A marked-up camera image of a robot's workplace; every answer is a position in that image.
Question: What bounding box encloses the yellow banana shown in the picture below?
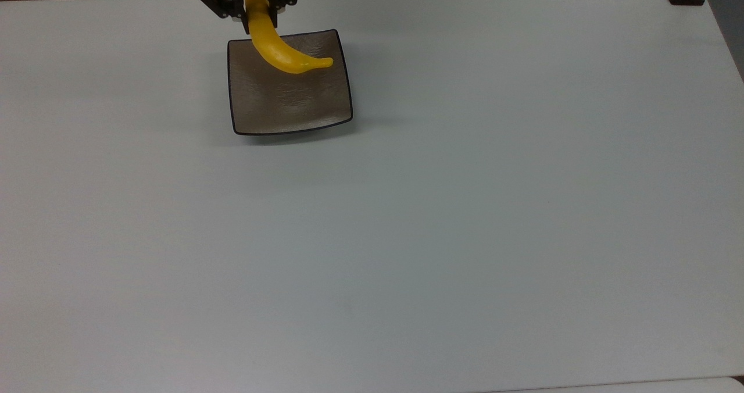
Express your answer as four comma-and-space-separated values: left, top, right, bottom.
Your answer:
244, 0, 335, 74

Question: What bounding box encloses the square brown ceramic plate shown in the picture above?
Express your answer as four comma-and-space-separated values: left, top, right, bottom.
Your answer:
227, 29, 354, 136

